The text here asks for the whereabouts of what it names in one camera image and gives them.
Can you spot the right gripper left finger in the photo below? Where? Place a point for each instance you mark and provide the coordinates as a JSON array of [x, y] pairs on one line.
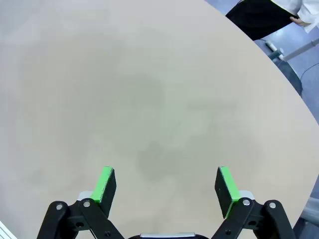
[[99, 184]]

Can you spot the person in white shirt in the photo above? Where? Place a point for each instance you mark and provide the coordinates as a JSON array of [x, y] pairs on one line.
[[259, 15]]

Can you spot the person's left forearm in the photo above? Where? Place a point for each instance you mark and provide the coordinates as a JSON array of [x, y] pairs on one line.
[[310, 12]]

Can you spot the person's left hand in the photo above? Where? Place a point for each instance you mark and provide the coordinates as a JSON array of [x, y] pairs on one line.
[[300, 22]]

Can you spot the white aluminium frame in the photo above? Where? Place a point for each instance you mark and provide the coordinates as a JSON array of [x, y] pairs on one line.
[[5, 232]]

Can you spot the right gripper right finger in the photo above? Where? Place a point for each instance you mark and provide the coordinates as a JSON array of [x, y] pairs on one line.
[[230, 184]]

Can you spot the white tubular floor frame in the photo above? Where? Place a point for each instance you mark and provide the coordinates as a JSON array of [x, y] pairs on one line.
[[299, 49]]

